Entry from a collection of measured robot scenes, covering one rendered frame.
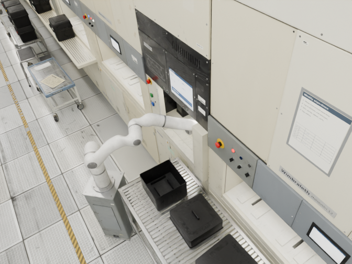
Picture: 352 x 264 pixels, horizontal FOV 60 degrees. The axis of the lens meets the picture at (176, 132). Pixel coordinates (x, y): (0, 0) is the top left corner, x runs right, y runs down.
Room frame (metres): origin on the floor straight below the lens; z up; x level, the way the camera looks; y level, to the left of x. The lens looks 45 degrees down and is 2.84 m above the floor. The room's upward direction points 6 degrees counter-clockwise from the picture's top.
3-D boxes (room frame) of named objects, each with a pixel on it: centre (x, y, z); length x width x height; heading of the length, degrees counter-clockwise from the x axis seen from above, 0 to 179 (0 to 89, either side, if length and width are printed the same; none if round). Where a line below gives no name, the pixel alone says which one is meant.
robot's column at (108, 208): (1.55, 0.66, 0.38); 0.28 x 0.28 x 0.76; 74
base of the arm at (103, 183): (1.55, 0.66, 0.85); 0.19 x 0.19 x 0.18
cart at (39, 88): (3.78, 1.71, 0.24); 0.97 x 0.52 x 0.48; 31
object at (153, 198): (1.41, 0.14, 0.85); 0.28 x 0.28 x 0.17; 27
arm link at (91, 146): (1.58, 0.66, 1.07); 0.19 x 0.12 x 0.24; 8
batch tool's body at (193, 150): (1.98, -0.38, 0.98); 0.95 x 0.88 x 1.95; 119
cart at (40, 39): (5.26, 2.50, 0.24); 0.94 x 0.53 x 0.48; 28
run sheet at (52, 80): (3.61, 1.65, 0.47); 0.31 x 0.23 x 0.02; 50
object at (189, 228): (1.10, -0.08, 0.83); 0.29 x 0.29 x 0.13; 27
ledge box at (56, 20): (4.22, 1.48, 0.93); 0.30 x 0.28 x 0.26; 26
